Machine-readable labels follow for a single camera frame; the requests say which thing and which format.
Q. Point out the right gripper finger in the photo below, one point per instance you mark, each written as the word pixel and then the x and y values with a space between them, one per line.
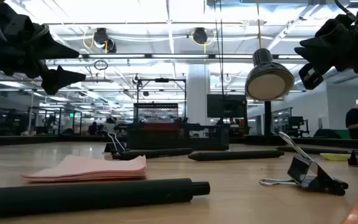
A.
pixel 328 56
pixel 337 29

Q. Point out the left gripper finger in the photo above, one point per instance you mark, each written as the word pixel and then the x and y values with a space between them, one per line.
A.
pixel 62 79
pixel 57 49

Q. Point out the pink sticky note pad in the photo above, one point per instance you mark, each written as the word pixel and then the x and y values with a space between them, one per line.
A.
pixel 89 169

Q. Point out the black pen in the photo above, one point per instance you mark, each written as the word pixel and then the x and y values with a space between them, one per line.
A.
pixel 309 150
pixel 235 155
pixel 154 153
pixel 89 196

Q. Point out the yellow sticky note pad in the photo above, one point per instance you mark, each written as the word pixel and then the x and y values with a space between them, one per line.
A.
pixel 334 156

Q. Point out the black mesh desk organizer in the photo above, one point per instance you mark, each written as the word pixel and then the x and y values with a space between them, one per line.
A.
pixel 154 137

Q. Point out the black desk lamp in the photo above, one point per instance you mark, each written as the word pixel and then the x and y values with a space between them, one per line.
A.
pixel 267 81

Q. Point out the black background robot station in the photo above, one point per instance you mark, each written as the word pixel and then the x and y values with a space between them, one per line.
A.
pixel 295 124

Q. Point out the green panel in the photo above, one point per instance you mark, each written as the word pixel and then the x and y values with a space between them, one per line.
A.
pixel 343 133

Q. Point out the black background monitor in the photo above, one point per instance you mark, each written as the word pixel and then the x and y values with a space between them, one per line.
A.
pixel 225 105

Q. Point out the black aluminium table frame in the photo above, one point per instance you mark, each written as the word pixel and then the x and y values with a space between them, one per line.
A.
pixel 42 140

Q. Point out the black background frame rig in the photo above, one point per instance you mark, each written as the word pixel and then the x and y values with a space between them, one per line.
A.
pixel 162 80

